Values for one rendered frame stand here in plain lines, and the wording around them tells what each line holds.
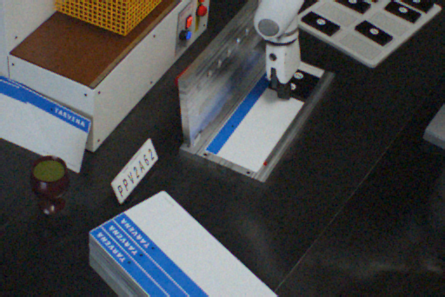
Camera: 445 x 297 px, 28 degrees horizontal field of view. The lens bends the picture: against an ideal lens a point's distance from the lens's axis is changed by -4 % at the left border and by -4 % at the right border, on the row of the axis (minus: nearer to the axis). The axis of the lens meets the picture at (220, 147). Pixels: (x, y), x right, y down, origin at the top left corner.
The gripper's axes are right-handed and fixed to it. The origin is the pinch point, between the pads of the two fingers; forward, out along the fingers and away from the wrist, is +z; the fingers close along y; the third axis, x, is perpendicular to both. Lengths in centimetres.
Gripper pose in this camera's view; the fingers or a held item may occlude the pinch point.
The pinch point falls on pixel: (284, 90)
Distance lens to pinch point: 215.6
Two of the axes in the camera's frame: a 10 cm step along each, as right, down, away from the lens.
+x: -8.9, -2.2, 4.0
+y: 4.5, -5.9, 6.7
